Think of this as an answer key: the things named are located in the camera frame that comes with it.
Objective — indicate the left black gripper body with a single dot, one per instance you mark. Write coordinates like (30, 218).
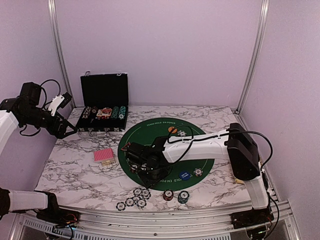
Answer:
(50, 127)

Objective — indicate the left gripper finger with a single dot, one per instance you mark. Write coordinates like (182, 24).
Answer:
(66, 134)
(67, 125)

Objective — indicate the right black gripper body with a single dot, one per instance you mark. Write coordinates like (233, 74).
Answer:
(161, 170)

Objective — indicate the brown chip stack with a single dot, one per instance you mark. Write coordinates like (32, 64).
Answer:
(168, 195)

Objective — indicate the triangular all-in button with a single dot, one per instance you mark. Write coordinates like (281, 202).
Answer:
(125, 147)

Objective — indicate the blue small blind button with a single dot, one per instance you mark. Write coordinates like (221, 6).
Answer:
(184, 175)

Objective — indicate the teal chip stack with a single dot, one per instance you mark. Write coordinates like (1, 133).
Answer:
(183, 197)

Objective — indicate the orange round dealer button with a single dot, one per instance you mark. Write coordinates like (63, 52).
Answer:
(170, 128)

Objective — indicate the red playing card deck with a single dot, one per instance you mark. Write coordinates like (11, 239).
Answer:
(105, 157)

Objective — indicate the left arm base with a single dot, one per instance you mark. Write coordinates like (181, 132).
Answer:
(60, 217)

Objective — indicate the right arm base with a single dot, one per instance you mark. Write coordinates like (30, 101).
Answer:
(250, 218)

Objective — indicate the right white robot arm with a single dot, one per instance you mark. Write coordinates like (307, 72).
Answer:
(235, 144)

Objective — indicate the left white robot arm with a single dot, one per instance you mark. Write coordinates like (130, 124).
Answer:
(23, 111)

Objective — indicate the scattered blue ten chip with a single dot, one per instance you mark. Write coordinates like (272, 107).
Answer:
(121, 206)
(137, 191)
(130, 202)
(136, 198)
(141, 203)

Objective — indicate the blue beige chips in case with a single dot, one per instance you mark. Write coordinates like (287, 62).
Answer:
(86, 112)

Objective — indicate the brown hundred chips in case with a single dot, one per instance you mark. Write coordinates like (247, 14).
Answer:
(94, 110)

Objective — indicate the round green poker mat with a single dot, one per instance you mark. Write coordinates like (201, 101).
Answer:
(145, 133)

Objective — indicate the card deck in case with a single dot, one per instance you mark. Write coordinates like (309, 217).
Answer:
(100, 115)

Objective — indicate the black poker chip case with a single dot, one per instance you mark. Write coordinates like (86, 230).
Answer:
(104, 91)

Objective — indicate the green chip row in case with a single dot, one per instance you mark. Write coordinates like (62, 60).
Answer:
(115, 112)

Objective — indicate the teal chip row in case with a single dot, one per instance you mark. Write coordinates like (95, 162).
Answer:
(122, 112)

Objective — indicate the woven bamboo mat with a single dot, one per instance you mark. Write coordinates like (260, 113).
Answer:
(238, 181)

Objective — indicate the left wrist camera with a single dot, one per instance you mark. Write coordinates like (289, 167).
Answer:
(59, 101)

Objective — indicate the chrome case handle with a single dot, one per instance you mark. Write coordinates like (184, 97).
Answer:
(98, 133)

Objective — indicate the left aluminium frame post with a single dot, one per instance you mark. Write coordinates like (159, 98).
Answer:
(58, 44)

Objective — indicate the aluminium frame post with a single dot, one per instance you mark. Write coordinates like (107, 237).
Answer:
(58, 44)
(261, 29)

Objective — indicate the front aluminium rail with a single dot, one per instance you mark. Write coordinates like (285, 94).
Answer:
(213, 223)

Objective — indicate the right aluminium frame post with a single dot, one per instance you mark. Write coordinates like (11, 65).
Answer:
(261, 29)

